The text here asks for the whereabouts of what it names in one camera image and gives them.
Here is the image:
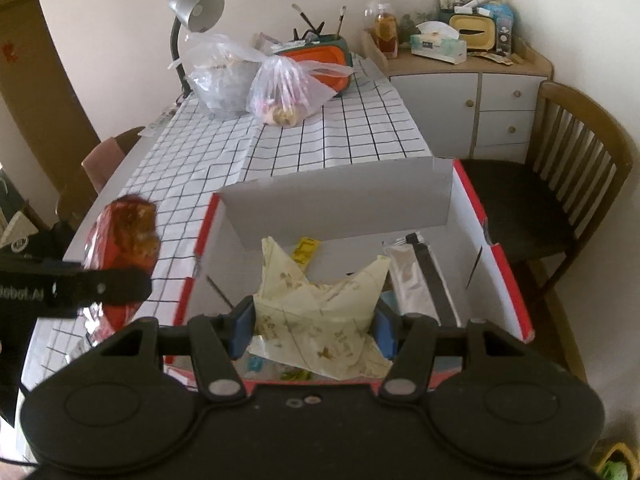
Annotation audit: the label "green white tissue pack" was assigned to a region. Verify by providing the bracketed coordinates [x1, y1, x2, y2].
[410, 21, 467, 65]

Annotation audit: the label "orange and green basin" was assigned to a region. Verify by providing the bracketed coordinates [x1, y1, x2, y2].
[272, 35, 355, 97]

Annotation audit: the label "clear plastic bag pink contents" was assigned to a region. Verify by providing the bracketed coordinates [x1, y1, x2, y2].
[248, 55, 354, 127]

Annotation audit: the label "red cardboard box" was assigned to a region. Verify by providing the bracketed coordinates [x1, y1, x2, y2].
[162, 156, 535, 396]

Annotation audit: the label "black bag white logo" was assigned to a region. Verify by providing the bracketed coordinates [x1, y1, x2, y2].
[0, 205, 76, 262]

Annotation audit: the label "clear plastic bag grey contents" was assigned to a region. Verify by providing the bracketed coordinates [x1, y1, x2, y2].
[170, 34, 274, 117]

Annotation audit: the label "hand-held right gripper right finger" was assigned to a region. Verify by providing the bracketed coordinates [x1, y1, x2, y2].
[372, 304, 532, 404]

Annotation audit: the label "pale yellow snack packet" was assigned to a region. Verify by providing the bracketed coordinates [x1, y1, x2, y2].
[248, 236, 397, 381]

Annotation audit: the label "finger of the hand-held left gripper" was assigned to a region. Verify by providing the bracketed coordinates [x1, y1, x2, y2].
[51, 265, 154, 320]

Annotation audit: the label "amber glass jar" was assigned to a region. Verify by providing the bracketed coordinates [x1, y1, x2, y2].
[365, 0, 401, 59]

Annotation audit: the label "brown wooden door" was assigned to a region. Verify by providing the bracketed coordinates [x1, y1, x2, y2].
[0, 0, 102, 162]

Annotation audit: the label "white wooden-top cabinet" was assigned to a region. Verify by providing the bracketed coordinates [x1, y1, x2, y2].
[360, 37, 555, 162]

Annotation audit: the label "small yellow packet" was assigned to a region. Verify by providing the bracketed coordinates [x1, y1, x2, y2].
[294, 237, 320, 266]

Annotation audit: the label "yellow tissue holder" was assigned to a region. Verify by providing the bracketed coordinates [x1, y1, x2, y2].
[448, 12, 497, 52]

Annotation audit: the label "dark wooden slatted chair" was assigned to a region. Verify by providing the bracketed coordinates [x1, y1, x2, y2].
[457, 80, 635, 302]

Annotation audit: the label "red clear-window snack packet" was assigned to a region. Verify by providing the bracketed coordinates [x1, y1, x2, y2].
[81, 195, 161, 347]

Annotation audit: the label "small white green-print packet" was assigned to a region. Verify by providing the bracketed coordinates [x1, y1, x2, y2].
[245, 355, 321, 384]

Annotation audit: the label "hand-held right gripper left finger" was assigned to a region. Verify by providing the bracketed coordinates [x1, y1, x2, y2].
[99, 296, 257, 404]

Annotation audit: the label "grey desk lamp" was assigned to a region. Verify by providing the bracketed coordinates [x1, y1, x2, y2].
[167, 0, 225, 99]

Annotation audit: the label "pink padded chair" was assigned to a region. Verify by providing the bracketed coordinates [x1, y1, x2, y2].
[57, 126, 147, 222]

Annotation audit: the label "light blue box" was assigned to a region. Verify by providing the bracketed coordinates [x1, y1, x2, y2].
[492, 4, 519, 57]

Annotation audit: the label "silver black-striped snack packet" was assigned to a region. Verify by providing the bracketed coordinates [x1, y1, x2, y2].
[382, 232, 462, 326]

